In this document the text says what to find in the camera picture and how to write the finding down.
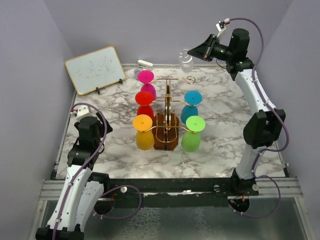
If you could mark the small whiteboard gold frame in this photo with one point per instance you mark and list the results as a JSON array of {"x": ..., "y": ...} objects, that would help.
[{"x": 95, "y": 70}]

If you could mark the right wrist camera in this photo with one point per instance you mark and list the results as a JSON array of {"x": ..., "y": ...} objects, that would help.
[{"x": 221, "y": 27}]

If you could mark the white eraser box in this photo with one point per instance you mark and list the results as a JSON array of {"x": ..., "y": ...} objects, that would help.
[{"x": 145, "y": 65}]

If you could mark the blue wine glass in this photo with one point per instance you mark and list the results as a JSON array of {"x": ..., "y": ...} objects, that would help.
[{"x": 192, "y": 99}]

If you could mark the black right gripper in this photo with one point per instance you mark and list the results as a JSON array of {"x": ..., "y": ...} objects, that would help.
[{"x": 204, "y": 51}]

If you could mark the yellow wine glass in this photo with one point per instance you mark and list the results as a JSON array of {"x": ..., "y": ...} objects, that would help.
[{"x": 144, "y": 136}]

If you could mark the red wine glass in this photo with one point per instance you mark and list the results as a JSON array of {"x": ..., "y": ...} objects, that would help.
[{"x": 144, "y": 100}]

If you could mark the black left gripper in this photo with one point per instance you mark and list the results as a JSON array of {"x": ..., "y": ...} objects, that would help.
[{"x": 100, "y": 118}]

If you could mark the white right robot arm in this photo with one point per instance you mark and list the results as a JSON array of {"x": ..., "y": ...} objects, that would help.
[{"x": 265, "y": 124}]

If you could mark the clear wine glass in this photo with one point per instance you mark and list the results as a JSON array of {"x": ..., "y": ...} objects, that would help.
[{"x": 185, "y": 61}]

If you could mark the gold wire glass rack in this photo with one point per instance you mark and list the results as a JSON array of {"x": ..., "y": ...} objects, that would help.
[{"x": 168, "y": 99}]

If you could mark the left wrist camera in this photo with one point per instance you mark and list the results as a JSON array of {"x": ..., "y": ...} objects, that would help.
[{"x": 81, "y": 112}]

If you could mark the green wine glass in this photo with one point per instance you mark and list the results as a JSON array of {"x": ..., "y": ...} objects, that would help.
[{"x": 191, "y": 139}]

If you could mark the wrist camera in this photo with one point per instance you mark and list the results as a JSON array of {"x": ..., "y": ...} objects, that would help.
[
  {"x": 81, "y": 112},
  {"x": 221, "y": 27}
]

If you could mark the wooden rack base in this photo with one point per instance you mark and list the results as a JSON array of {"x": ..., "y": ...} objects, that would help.
[{"x": 165, "y": 138}]

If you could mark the black mounting rail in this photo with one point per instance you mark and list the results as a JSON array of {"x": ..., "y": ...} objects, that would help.
[{"x": 176, "y": 192}]

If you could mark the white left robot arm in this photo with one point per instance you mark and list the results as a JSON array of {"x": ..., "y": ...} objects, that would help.
[{"x": 82, "y": 186}]

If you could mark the pink wine glass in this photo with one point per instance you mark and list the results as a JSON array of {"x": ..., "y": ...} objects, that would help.
[{"x": 146, "y": 77}]

